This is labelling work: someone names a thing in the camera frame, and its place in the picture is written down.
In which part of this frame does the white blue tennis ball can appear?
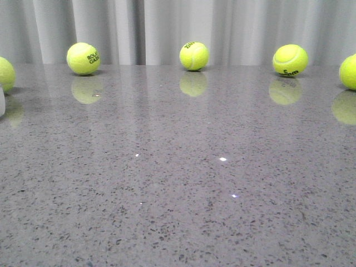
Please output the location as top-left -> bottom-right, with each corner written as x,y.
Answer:
0,86 -> 6,117

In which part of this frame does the centre yellow tennis ball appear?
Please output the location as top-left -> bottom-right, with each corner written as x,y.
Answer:
179,42 -> 209,71

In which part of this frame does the Roland Garros yellow tennis ball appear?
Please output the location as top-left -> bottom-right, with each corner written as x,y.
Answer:
66,42 -> 101,75

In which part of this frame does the Wilson 3 yellow tennis ball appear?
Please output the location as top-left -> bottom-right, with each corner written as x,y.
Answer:
272,44 -> 308,77

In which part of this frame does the far-left yellow tennis ball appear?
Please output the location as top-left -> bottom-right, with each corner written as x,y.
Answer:
0,57 -> 16,92

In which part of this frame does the far-right yellow tennis ball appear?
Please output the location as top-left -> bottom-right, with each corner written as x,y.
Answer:
339,54 -> 356,91

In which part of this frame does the grey pleated curtain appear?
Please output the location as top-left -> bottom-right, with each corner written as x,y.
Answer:
1,1 -> 355,66

